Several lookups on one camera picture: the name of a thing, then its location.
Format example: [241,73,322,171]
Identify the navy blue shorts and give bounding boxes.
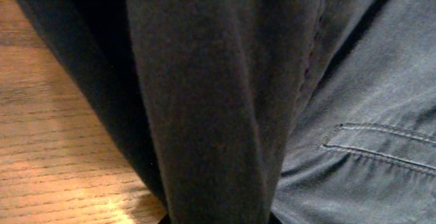
[17,0,435,224]

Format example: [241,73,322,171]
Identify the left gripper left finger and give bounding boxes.
[158,214,170,224]

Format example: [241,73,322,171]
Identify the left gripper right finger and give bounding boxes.
[268,213,282,224]

